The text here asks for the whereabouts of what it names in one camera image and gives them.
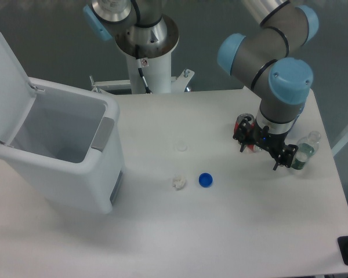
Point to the white trash can lid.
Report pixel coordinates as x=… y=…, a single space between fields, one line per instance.
x=16 y=94

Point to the white trash can body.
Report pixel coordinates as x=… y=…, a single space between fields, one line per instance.
x=66 y=145

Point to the blue bottle cap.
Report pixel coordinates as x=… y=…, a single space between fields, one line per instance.
x=205 y=180

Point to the white metal base frame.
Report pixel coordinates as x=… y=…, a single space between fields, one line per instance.
x=178 y=84

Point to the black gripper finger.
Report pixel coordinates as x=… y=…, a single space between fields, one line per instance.
x=246 y=141
x=284 y=156

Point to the clear green label bottle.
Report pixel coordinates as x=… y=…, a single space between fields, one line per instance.
x=307 y=147

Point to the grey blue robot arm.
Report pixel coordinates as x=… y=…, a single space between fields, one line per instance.
x=147 y=37

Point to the crushed red soda can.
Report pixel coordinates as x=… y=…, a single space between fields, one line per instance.
x=244 y=124

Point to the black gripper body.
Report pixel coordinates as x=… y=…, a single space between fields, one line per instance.
x=267 y=141

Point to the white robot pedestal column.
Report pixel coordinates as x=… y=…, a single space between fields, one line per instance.
x=156 y=71

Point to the crumpled white paper ball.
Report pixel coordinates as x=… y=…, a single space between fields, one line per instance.
x=179 y=182

